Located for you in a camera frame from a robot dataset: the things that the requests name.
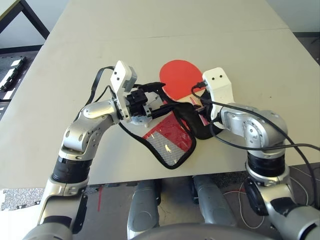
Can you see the grey left robot leg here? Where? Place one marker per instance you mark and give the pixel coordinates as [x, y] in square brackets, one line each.
[143, 212]

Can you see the grey-blue plush zipper toy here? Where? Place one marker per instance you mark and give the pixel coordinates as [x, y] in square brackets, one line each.
[140, 121]

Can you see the grey robot leg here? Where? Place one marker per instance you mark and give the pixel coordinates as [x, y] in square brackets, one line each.
[143, 212]
[215, 202]

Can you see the black and red paddle case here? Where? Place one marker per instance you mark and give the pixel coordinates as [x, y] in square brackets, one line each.
[172, 145]

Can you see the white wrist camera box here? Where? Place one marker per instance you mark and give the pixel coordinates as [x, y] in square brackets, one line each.
[220, 80]
[120, 72]

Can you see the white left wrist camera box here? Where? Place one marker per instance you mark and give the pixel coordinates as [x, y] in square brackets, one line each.
[120, 72]

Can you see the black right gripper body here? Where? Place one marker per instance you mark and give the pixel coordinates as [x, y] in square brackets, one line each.
[208, 100]

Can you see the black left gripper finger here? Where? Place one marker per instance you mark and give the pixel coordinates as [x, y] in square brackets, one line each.
[152, 86]
[165, 110]

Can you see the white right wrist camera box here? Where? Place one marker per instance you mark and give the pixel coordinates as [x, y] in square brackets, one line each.
[220, 80]

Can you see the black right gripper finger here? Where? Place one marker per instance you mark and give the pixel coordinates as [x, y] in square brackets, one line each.
[201, 109]

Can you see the speckled grey floor mat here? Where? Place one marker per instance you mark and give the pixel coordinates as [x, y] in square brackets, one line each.
[20, 198]

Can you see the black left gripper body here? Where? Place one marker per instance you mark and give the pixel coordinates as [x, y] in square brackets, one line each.
[136, 100]

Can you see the red ping-pong paddle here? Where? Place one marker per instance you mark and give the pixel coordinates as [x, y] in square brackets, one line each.
[180, 75]

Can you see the grey robot torso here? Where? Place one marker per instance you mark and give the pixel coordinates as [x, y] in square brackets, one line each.
[200, 233]

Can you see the black metal table frame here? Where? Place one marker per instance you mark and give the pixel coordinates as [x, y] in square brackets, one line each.
[35, 17]

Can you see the grey right robot leg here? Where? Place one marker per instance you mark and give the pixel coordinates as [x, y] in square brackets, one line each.
[215, 202]

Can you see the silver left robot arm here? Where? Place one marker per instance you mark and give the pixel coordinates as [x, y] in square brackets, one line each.
[87, 120]

